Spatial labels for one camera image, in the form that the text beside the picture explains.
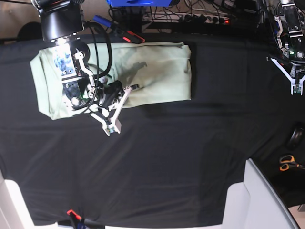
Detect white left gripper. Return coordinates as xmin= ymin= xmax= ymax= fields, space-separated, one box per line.
xmin=266 ymin=56 xmax=305 ymax=95

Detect orange handled scissors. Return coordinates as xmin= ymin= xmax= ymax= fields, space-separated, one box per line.
xmin=279 ymin=155 xmax=305 ymax=171

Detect black round tape roll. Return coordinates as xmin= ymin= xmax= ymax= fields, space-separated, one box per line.
xmin=286 ymin=128 xmax=305 ymax=150

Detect blue plastic box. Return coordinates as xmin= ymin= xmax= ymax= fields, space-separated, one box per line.
xmin=106 ymin=0 xmax=180 ymax=7

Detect blue handle tool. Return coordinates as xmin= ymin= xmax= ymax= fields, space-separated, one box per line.
xmin=93 ymin=15 xmax=112 ymax=28

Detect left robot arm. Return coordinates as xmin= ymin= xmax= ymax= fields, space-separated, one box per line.
xmin=259 ymin=0 xmax=305 ymax=95

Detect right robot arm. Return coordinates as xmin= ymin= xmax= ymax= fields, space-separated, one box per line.
xmin=30 ymin=0 xmax=144 ymax=135

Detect white table block left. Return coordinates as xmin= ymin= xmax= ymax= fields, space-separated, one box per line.
xmin=0 ymin=173 xmax=34 ymax=229

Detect light green T-shirt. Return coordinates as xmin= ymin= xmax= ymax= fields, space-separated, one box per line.
xmin=30 ymin=42 xmax=192 ymax=120

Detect red clamp bottom edge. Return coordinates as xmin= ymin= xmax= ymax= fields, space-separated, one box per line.
xmin=66 ymin=209 xmax=82 ymax=221

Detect black table cloth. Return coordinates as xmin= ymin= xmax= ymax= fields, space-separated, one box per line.
xmin=0 ymin=34 xmax=305 ymax=228

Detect white power strip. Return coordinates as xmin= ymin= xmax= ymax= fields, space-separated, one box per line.
xmin=142 ymin=12 xmax=230 ymax=25

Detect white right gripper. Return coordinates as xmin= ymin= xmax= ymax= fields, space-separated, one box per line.
xmin=90 ymin=81 xmax=140 ymax=136

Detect red black clamp top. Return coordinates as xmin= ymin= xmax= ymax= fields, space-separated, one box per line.
xmin=114 ymin=28 xmax=145 ymax=44

